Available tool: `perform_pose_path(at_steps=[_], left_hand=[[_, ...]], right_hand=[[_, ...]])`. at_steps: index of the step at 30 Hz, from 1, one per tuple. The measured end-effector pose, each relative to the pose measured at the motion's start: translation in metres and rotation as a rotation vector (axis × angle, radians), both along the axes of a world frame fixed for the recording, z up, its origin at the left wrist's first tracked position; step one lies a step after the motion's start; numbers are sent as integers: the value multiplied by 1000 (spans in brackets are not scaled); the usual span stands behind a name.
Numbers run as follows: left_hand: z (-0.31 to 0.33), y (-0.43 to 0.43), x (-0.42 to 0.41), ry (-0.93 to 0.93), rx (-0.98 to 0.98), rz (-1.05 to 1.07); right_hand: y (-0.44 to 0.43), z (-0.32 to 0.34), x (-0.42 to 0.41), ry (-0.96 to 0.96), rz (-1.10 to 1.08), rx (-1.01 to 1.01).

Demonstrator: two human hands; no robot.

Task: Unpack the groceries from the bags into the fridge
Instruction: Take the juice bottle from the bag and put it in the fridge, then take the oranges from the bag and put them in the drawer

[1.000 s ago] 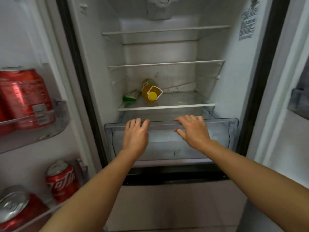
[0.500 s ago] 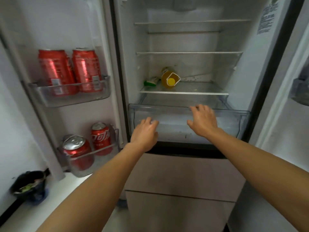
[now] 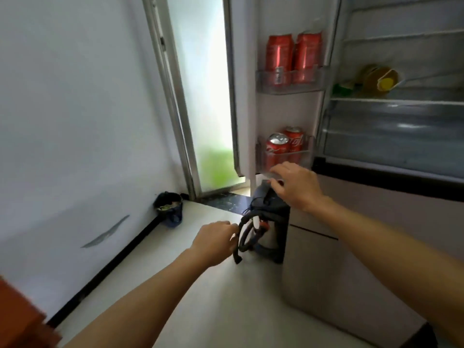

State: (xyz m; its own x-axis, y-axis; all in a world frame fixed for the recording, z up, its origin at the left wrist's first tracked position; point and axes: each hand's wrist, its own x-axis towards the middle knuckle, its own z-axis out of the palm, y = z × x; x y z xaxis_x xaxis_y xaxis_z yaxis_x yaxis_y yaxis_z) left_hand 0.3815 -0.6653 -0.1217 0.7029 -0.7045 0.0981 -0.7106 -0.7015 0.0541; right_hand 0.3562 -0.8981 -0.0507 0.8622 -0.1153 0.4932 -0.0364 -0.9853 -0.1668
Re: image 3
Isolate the person's left forearm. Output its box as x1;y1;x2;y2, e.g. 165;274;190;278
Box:
63;248;211;348

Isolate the dark juice bottle green label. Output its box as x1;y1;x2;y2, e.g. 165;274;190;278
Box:
357;64;403;97

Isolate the clear crisper drawer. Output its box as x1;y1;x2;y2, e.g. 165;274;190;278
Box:
317;97;464;180

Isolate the green item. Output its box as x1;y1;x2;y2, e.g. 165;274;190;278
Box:
332;82;358;98

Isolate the person's left hand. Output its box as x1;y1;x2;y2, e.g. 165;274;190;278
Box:
188;220;240;269

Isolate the frosted glass door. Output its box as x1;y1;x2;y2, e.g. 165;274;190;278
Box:
165;0;247;194

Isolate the blue bin with black liner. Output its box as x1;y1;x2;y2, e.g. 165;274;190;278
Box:
153;191;183;228

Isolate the person's right hand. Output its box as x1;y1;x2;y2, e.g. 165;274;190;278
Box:
269;161;327;214

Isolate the metal door frame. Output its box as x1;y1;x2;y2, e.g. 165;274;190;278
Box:
141;0;203;202

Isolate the clear plastic door bin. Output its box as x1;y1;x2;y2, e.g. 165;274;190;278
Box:
255;65;331;95
255;135;316;174

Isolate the person's right forearm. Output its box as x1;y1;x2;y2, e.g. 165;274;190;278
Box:
311;195;464;337

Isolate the orange wooden table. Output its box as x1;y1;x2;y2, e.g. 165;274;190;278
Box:
0;277;62;348

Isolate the pink refrigerator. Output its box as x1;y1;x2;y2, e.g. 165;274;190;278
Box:
223;0;464;348

